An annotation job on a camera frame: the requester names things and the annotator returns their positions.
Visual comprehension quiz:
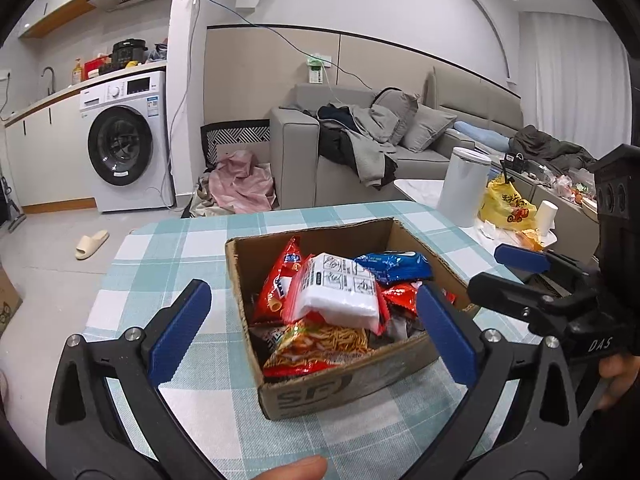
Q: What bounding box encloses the white curtain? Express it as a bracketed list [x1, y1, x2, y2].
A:
[520, 10, 631, 141]

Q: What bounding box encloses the grey sofa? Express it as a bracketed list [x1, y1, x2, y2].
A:
[270, 65, 601, 211]

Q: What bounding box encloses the white red-edged packet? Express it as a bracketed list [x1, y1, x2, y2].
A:
[282, 252, 391, 336]

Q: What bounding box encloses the dark grey pillow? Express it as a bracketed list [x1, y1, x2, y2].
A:
[372, 88, 420, 146]

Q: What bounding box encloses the dark blanket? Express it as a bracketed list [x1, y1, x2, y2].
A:
[510, 126, 598, 171]

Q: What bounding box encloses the beige slipper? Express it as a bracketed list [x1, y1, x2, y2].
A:
[75, 230, 111, 261]

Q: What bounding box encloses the checked tablecloth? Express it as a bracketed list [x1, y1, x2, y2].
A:
[80, 201, 581, 480]

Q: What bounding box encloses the red cone snack packet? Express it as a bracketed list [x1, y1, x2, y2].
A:
[251, 235, 304, 326]

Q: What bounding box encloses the black jacket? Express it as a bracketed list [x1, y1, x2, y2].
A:
[317, 105, 401, 188]

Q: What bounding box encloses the white kitchen counter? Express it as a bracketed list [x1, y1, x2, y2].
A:
[2, 85, 98, 216]

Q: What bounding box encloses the grey mop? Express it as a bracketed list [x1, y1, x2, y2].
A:
[0, 175, 26, 233]

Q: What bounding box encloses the red noodle snack packet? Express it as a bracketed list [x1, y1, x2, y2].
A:
[262, 322, 371, 378]

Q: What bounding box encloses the light grey pillow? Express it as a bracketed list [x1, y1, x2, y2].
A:
[400, 105, 458, 153]

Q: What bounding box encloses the brown cardboard box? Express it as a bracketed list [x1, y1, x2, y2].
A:
[225, 217, 488, 421]

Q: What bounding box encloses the white paper cup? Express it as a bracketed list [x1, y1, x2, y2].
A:
[535, 200, 559, 238]

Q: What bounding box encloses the blue cookie packet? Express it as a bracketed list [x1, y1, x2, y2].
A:
[354, 251, 433, 287]

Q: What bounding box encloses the person's left hand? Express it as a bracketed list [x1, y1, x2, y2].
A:
[250, 455, 328, 480]

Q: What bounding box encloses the grey garment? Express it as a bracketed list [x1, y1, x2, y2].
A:
[350, 105, 398, 186]

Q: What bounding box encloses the yellow plastic bag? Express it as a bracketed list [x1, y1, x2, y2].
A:
[481, 175, 538, 233]

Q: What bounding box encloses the white washing machine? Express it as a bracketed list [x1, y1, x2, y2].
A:
[79, 71, 176, 213]

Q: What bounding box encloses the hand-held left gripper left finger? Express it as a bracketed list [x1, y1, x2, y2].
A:
[45, 279, 226, 480]

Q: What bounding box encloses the printed cardboard box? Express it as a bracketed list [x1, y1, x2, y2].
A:
[0, 265, 23, 336]

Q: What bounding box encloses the black pressure cooker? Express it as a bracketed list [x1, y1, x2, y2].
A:
[111, 39, 149, 67]

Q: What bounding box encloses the white trash bin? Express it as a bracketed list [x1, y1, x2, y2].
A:
[437, 147, 493, 228]

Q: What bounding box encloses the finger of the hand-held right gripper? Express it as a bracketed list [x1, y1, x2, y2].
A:
[467, 272, 596, 336]
[494, 243, 601, 286]

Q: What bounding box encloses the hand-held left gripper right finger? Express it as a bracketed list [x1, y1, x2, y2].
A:
[400, 284, 583, 480]

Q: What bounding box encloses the person's right hand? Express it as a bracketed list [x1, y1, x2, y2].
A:
[598, 352, 640, 410]

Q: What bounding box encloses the pink cloth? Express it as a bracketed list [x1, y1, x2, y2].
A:
[207, 150, 276, 215]

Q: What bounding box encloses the red box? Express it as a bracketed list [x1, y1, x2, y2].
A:
[84, 57, 113, 80]

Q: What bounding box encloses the light blue pillow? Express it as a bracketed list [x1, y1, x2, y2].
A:
[452, 121, 513, 147]

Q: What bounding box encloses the white wall device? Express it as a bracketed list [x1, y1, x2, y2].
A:
[306, 55, 333, 85]

